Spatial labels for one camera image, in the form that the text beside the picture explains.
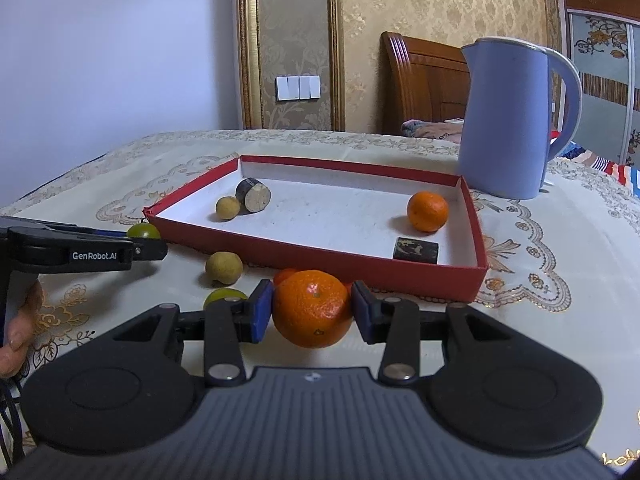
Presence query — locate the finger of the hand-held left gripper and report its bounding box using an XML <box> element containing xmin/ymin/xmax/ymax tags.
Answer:
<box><xmin>131</xmin><ymin>240</ymin><xmax>169</xmax><ymax>262</ymax></box>
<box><xmin>47</xmin><ymin>226</ymin><xmax>130</xmax><ymax>240</ymax></box>

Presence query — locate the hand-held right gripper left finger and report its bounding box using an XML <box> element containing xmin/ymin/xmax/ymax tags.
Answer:
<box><xmin>107</xmin><ymin>280</ymin><xmax>275</xmax><ymax>387</ymax></box>

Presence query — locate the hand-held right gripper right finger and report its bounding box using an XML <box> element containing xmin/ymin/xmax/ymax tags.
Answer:
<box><xmin>351</xmin><ymin>280</ymin><xmax>516</xmax><ymax>387</ymax></box>

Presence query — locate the green tomato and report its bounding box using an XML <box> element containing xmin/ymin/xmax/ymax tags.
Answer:
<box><xmin>202</xmin><ymin>287</ymin><xmax>249</xmax><ymax>311</ymax></box>
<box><xmin>125</xmin><ymin>222</ymin><xmax>162</xmax><ymax>241</ymax></box>

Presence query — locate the orange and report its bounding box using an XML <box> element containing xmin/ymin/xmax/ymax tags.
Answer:
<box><xmin>406</xmin><ymin>191</ymin><xmax>450</xmax><ymax>233</ymax></box>
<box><xmin>271</xmin><ymin>269</ymin><xmax>353</xmax><ymax>350</ymax></box>

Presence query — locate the yellow-brown longan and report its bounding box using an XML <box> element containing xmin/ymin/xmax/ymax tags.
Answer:
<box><xmin>215</xmin><ymin>196</ymin><xmax>242</xmax><ymax>222</ymax></box>
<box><xmin>205</xmin><ymin>251</ymin><xmax>244</xmax><ymax>286</ymax></box>

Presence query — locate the black and gold block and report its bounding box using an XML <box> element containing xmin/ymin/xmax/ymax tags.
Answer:
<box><xmin>392</xmin><ymin>237</ymin><xmax>440</xmax><ymax>264</ymax></box>

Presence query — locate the red cardboard box tray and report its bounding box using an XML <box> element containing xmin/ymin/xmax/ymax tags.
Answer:
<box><xmin>142</xmin><ymin>155</ymin><xmax>489</xmax><ymax>304</ymax></box>

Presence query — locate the dark cylindrical stem piece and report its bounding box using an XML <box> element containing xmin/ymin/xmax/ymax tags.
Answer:
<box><xmin>235</xmin><ymin>177</ymin><xmax>272</xmax><ymax>215</ymax></box>

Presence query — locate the person's left hand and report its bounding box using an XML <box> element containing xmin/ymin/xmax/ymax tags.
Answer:
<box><xmin>0</xmin><ymin>280</ymin><xmax>44</xmax><ymax>379</ymax></box>

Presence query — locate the pink patterned pillow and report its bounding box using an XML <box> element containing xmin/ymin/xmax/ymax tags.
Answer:
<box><xmin>400</xmin><ymin>119</ymin><xmax>466</xmax><ymax>142</ymax></box>

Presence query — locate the wooden bed headboard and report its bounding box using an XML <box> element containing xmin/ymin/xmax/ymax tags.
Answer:
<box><xmin>381</xmin><ymin>31</ymin><xmax>471</xmax><ymax>136</ymax></box>

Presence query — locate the blue electric kettle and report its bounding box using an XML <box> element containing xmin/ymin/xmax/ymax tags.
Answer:
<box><xmin>457</xmin><ymin>36</ymin><xmax>584</xmax><ymax>200</ymax></box>

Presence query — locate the striped colourful blanket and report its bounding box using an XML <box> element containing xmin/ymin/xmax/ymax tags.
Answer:
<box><xmin>560</xmin><ymin>140</ymin><xmax>640</xmax><ymax>196</ymax></box>

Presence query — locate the floral glass door wardrobe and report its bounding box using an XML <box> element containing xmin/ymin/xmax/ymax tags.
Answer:
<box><xmin>552</xmin><ymin>0</ymin><xmax>640</xmax><ymax>171</ymax></box>

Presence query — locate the black cable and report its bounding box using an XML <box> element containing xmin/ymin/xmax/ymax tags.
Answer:
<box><xmin>0</xmin><ymin>377</ymin><xmax>25</xmax><ymax>466</ymax></box>

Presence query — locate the gold wall panel frame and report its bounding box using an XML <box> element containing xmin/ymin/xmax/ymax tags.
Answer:
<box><xmin>236</xmin><ymin>0</ymin><xmax>347</xmax><ymax>132</ymax></box>

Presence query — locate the white wall light switch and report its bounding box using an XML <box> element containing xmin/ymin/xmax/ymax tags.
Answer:
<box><xmin>276</xmin><ymin>75</ymin><xmax>322</xmax><ymax>101</ymax></box>

